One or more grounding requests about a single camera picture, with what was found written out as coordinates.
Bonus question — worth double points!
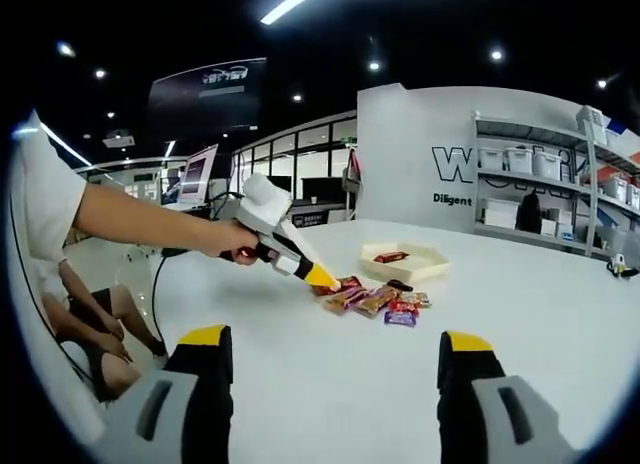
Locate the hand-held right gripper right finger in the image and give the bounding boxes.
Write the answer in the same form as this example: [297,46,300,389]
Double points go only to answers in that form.
[437,329,584,464]

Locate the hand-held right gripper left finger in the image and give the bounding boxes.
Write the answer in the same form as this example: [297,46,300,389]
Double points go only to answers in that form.
[94,323,235,464]

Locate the cream food container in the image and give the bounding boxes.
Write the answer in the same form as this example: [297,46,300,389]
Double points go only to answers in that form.
[358,242,451,285]

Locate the purple food packet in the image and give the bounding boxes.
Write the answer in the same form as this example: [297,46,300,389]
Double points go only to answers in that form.
[382,307,420,329]

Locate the small red food packet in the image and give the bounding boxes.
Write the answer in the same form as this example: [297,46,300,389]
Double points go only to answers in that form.
[388,291,432,310]

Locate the person's left hand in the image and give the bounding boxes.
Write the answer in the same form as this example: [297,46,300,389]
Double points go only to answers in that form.
[212,217,262,269]

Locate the black counter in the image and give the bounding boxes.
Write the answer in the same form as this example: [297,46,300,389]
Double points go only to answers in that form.
[289,199,357,229]

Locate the lit computer screen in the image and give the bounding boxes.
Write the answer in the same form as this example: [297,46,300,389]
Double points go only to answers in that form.
[177,144,220,204]

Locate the pink hanging bag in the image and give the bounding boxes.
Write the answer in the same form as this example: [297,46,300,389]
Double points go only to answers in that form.
[343,150,365,191]

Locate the black hanging sign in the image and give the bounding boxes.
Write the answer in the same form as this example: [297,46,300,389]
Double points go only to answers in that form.
[148,57,267,130]

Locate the ceiling projector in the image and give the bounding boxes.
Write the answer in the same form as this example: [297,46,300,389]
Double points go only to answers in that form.
[102,130,137,149]

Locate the large white box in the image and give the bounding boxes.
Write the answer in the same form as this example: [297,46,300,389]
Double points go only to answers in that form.
[481,197,521,230]

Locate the black bag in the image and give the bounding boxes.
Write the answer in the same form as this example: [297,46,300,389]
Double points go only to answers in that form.
[514,192,545,234]

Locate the spare hand-held gripper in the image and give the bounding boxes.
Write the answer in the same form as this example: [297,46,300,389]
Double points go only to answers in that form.
[606,253,640,281]

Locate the long ceiling light strip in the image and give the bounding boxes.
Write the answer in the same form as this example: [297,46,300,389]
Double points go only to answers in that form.
[259,0,336,25]

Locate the short ceiling light strip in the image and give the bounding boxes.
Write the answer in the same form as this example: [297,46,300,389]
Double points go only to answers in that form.
[38,121,92,168]

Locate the grey metal shelf rack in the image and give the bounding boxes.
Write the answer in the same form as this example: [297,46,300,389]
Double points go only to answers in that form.
[472,111,640,265]

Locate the person in white shirt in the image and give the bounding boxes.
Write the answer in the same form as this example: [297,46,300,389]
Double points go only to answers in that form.
[8,109,90,298]

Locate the rows of white storage boxes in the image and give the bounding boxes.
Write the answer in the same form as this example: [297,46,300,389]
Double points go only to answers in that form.
[478,105,640,210]

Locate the ceiling spotlights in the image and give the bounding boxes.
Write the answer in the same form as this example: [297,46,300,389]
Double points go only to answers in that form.
[54,41,609,120]

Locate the black cable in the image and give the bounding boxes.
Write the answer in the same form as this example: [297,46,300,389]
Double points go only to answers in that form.
[148,248,177,345]

